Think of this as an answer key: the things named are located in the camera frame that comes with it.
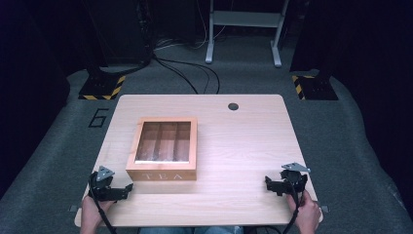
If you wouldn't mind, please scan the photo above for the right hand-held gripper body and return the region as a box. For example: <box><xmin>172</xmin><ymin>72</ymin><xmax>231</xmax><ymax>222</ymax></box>
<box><xmin>280</xmin><ymin>162</ymin><xmax>312</xmax><ymax>194</ymax></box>

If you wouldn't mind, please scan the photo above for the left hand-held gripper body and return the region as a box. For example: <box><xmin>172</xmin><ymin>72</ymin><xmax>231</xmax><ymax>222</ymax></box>
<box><xmin>88</xmin><ymin>165</ymin><xmax>122</xmax><ymax>203</ymax></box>

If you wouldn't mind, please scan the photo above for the wooden tea box glass lid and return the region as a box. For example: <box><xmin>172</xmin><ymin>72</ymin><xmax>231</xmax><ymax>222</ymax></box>
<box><xmin>125</xmin><ymin>116</ymin><xmax>199</xmax><ymax>181</ymax></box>

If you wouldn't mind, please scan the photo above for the person's left hand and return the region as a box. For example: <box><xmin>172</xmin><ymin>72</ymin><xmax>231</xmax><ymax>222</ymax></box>
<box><xmin>81</xmin><ymin>195</ymin><xmax>115</xmax><ymax>228</ymax></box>

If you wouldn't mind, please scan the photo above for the person's right hand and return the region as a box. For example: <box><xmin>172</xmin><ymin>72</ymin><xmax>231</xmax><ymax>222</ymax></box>
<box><xmin>285</xmin><ymin>190</ymin><xmax>322</xmax><ymax>234</ymax></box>

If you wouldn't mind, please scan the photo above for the black stand base hazard tape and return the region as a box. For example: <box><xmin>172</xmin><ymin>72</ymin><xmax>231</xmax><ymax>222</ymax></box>
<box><xmin>290</xmin><ymin>74</ymin><xmax>339</xmax><ymax>101</ymax></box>
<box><xmin>78</xmin><ymin>65</ymin><xmax>127</xmax><ymax>101</ymax></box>

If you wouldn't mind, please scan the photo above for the dark cabinet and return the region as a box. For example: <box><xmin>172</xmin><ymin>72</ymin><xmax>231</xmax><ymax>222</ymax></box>
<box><xmin>83</xmin><ymin>0</ymin><xmax>155</xmax><ymax>67</ymax></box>

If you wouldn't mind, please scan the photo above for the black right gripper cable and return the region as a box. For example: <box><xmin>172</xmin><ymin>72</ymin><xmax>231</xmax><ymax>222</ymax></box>
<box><xmin>282</xmin><ymin>180</ymin><xmax>301</xmax><ymax>234</ymax></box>

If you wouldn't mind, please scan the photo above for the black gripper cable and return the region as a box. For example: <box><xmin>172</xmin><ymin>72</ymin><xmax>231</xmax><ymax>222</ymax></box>
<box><xmin>282</xmin><ymin>180</ymin><xmax>301</xmax><ymax>234</ymax></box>
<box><xmin>89</xmin><ymin>180</ymin><xmax>118</xmax><ymax>234</ymax></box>

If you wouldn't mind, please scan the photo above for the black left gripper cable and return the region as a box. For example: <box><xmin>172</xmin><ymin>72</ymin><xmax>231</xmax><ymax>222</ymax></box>
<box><xmin>89</xmin><ymin>180</ymin><xmax>118</xmax><ymax>234</ymax></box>

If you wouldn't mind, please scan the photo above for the black floor cable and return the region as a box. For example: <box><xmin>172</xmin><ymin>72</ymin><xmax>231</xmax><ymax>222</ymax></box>
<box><xmin>152</xmin><ymin>54</ymin><xmax>200</xmax><ymax>96</ymax></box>
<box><xmin>155</xmin><ymin>57</ymin><xmax>222</xmax><ymax>96</ymax></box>

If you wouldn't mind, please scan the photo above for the white floor cable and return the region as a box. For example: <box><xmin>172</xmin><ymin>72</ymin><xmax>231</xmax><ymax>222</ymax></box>
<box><xmin>153</xmin><ymin>0</ymin><xmax>228</xmax><ymax>52</ymax></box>

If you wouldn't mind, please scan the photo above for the white metal desk frame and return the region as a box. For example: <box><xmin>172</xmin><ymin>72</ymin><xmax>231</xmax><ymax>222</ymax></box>
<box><xmin>205</xmin><ymin>0</ymin><xmax>290</xmax><ymax>68</ymax></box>

